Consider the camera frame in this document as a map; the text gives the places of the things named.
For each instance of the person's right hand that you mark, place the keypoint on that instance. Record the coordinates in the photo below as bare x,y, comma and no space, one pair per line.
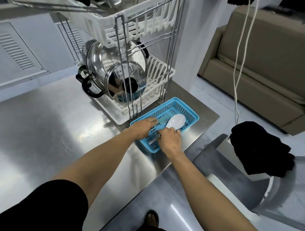
171,141

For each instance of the white two-tier dish rack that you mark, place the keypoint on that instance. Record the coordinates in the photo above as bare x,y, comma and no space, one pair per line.
107,26

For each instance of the person's left forearm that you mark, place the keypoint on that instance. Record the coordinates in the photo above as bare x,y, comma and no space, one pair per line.
95,164

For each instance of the small steel pot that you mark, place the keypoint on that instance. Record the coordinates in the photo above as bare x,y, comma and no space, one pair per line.
84,52

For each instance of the steel lid with black knob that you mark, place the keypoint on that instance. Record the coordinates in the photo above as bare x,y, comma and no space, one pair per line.
116,81

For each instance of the person's left hand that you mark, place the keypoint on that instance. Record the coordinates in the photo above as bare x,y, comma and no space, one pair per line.
143,128

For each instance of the person's right forearm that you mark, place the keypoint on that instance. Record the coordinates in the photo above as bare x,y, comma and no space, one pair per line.
209,197

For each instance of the blue plastic basket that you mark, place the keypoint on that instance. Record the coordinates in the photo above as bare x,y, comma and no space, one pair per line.
190,116

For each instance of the white louvred cabinet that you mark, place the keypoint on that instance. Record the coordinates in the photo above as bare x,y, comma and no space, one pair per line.
71,40
31,35

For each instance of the white rice spoon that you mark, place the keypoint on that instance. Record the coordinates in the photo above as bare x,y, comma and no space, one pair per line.
176,120

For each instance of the person's black left sleeve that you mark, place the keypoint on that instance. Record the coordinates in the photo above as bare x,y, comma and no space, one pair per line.
43,207

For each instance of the beige sofa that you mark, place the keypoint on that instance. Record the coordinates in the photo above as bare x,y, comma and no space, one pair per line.
274,71

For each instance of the black cloth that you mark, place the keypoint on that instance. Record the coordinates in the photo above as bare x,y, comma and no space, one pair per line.
259,147

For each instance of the wide steel pan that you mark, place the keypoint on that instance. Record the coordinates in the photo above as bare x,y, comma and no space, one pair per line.
100,62

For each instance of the person's foot in sandal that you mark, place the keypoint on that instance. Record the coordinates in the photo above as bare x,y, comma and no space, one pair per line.
152,220

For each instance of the grey office chair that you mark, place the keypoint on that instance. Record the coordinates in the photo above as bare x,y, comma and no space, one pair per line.
209,157

